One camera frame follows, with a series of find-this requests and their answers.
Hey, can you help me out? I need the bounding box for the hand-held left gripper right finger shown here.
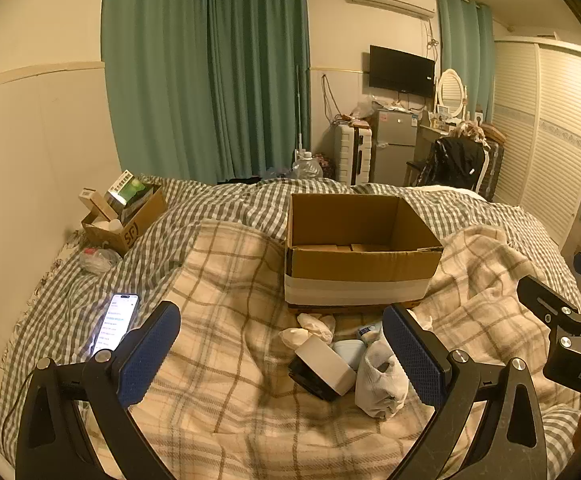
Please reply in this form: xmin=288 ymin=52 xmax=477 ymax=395
xmin=382 ymin=304 xmax=551 ymax=480

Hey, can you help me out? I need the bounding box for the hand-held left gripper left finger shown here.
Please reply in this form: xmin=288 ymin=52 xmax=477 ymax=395
xmin=15 ymin=301 xmax=181 ymax=480

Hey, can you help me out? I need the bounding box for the white sock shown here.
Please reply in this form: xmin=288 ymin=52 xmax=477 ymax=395
xmin=355 ymin=340 xmax=411 ymax=418

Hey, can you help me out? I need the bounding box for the light blue earbuds case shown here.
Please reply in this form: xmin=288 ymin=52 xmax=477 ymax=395
xmin=331 ymin=340 xmax=371 ymax=372

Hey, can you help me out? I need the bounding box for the white oblong box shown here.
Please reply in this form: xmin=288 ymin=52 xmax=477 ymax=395
xmin=294 ymin=336 xmax=357 ymax=396

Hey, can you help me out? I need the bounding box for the large cardboard box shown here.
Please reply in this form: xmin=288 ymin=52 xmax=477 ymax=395
xmin=284 ymin=193 xmax=444 ymax=311

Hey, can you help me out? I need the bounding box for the beige tissue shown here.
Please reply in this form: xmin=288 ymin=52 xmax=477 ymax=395
xmin=297 ymin=312 xmax=336 ymax=343
xmin=279 ymin=327 xmax=312 ymax=349

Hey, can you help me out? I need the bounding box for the smartphone with lit screen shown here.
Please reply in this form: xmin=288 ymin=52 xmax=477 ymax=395
xmin=89 ymin=293 xmax=141 ymax=358

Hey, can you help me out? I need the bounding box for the beige plaid blanket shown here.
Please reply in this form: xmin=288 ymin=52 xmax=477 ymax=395
xmin=90 ymin=220 xmax=581 ymax=480

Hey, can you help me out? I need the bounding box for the clear plastic bag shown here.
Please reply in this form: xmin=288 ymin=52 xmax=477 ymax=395
xmin=78 ymin=246 xmax=122 ymax=275

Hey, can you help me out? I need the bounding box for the small cardboard box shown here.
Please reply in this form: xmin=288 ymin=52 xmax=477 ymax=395
xmin=81 ymin=183 xmax=168 ymax=257

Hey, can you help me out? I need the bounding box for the brown suitcase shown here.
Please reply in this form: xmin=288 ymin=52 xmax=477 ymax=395
xmin=480 ymin=137 xmax=506 ymax=201

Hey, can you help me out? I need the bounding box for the white louvred wardrobe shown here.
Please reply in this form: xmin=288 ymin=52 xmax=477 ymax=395
xmin=490 ymin=35 xmax=581 ymax=256

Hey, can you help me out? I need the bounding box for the slender tan box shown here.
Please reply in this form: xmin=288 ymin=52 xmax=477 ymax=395
xmin=81 ymin=187 xmax=121 ymax=222

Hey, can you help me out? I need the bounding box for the green medicine box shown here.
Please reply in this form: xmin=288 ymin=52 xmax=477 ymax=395
xmin=108 ymin=171 xmax=154 ymax=213

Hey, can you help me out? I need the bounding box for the black jacket on chair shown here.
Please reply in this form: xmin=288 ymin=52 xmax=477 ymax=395
xmin=413 ymin=136 xmax=486 ymax=193

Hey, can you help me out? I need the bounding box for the beige cloth pile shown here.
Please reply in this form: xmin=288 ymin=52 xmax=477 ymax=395
xmin=453 ymin=120 xmax=488 ymax=141

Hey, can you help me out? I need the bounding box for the white dressing table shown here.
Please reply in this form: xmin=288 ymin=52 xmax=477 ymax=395
xmin=415 ymin=122 xmax=453 ymax=171

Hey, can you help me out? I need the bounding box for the grey small fridge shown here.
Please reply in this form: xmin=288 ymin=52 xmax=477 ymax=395
xmin=369 ymin=109 xmax=418 ymax=186

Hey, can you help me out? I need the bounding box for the white ribbed suitcase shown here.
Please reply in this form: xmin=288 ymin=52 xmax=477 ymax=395
xmin=333 ymin=124 xmax=373 ymax=186

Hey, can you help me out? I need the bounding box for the large clear water bottle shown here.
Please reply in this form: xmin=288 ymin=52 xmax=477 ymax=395
xmin=290 ymin=151 xmax=322 ymax=180

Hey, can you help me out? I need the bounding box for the white oval mirror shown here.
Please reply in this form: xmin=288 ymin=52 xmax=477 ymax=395
xmin=436 ymin=68 xmax=468 ymax=116

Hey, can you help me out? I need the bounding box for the plastic bag on fridge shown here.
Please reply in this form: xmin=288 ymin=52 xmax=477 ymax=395
xmin=350 ymin=100 xmax=378 ymax=121

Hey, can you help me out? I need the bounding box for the narrow green curtain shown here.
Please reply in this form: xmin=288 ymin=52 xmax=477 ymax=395
xmin=435 ymin=0 xmax=495 ymax=126

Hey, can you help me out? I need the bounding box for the white mop pole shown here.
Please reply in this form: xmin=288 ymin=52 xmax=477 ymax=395
xmin=294 ymin=65 xmax=305 ymax=161

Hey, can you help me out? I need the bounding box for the wide green curtain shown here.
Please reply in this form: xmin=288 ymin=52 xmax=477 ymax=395
xmin=101 ymin=0 xmax=212 ymax=186

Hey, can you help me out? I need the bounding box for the dark green curtain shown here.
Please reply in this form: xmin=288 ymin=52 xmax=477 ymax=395
xmin=200 ymin=0 xmax=312 ymax=184

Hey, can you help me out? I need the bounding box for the black charging cable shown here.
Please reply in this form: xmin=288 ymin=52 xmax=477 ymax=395
xmin=0 ymin=370 xmax=37 ymax=441

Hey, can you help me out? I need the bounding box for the black wall television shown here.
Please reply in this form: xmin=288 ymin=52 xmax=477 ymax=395
xmin=369 ymin=45 xmax=436 ymax=98

